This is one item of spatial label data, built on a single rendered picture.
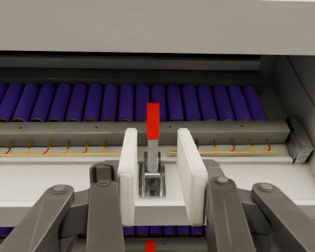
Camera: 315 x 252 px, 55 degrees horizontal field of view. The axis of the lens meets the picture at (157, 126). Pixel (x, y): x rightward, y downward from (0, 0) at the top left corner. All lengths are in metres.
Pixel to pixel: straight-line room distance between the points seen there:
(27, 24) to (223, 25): 0.14
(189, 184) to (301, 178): 0.23
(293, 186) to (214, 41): 0.18
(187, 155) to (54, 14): 0.14
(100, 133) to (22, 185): 0.09
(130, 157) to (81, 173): 0.18
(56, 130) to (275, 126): 0.25
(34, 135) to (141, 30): 0.18
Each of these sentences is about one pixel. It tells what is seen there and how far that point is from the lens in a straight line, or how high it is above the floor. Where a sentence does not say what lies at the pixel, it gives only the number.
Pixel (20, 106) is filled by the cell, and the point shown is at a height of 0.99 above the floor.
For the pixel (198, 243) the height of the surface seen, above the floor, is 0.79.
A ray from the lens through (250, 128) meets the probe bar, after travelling 0.36.
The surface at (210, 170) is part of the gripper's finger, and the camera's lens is 0.17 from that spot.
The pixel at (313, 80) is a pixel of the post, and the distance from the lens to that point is 0.38.
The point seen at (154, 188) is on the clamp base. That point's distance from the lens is 0.32.
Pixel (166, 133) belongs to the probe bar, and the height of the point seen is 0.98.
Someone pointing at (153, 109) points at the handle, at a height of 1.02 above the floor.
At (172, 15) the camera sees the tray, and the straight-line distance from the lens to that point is 0.23.
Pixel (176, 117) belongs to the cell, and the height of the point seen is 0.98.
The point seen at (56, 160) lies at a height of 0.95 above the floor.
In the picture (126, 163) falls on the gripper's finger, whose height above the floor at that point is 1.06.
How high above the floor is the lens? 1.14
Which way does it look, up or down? 29 degrees down
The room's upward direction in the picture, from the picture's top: 2 degrees clockwise
